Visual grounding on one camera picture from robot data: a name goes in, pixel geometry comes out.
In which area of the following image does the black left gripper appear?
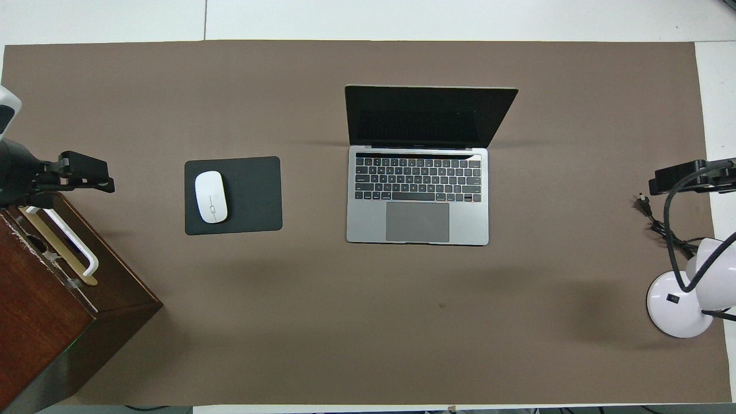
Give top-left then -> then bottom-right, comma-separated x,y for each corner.
0,138 -> 116,209

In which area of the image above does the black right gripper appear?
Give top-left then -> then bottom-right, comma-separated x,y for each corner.
649,158 -> 736,196

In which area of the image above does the silver laptop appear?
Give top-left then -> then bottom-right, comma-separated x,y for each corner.
344,85 -> 519,247

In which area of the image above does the white computer mouse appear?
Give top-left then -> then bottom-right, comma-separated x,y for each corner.
194,171 -> 229,224

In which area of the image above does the brown table mat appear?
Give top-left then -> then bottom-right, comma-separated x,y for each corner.
0,39 -> 716,406

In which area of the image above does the white desk lamp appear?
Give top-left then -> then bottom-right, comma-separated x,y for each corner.
646,237 -> 736,339

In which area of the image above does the dark brown wooden box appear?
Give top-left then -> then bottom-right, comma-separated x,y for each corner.
0,193 -> 164,412

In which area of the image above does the black mouse pad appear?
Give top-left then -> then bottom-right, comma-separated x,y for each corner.
184,156 -> 283,236

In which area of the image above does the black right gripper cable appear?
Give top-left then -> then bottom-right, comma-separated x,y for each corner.
663,164 -> 736,294

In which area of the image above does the black lamp power cable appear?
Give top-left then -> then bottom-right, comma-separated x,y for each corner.
634,194 -> 703,259

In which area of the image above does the white box handle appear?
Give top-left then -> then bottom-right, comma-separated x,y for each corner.
26,206 -> 100,277

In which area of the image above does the brass handle backing plate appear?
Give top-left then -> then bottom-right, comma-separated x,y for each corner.
18,206 -> 98,286

